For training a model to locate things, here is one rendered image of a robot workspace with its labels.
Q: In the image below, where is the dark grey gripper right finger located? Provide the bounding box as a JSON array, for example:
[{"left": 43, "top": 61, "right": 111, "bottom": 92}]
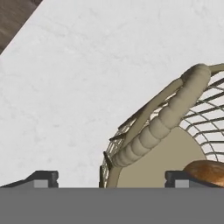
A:
[{"left": 164, "top": 170, "right": 224, "bottom": 189}]

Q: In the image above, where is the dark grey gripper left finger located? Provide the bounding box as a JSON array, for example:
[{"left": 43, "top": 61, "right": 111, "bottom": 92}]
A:
[{"left": 0, "top": 170, "right": 60, "bottom": 189}]

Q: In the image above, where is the brown bread loaf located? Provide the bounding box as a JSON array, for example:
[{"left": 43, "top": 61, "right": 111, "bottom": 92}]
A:
[{"left": 183, "top": 159, "right": 224, "bottom": 188}]

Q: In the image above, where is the beige wire basket with handle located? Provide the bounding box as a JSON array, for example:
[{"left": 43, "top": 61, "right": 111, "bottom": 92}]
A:
[{"left": 99, "top": 63, "right": 224, "bottom": 189}]

